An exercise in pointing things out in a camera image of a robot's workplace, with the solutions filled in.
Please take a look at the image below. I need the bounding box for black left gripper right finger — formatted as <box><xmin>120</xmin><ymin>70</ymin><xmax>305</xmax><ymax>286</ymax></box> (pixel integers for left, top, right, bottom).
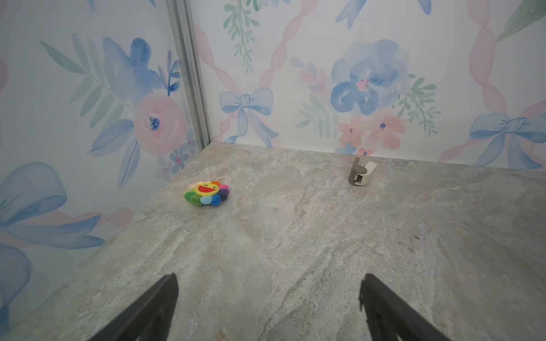
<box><xmin>359</xmin><ymin>274</ymin><xmax>448</xmax><ymax>341</ymax></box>

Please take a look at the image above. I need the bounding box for rainbow flower plush toy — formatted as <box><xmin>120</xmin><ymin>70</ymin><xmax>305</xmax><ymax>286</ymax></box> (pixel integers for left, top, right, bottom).
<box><xmin>184</xmin><ymin>176</ymin><xmax>232</xmax><ymax>207</ymax></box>

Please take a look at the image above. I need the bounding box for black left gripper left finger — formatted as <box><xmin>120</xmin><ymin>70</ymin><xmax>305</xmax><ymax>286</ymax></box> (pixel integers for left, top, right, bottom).
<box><xmin>90</xmin><ymin>274</ymin><xmax>179</xmax><ymax>341</ymax></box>

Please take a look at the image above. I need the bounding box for small beige tape dispenser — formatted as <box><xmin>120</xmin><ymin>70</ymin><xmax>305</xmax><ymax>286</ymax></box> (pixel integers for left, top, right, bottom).
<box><xmin>348</xmin><ymin>157</ymin><xmax>378</xmax><ymax>186</ymax></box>

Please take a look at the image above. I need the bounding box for aluminium corner post left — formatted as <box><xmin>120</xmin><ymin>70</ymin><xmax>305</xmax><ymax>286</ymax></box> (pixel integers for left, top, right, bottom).
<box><xmin>166</xmin><ymin>0</ymin><xmax>212</xmax><ymax>151</ymax></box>

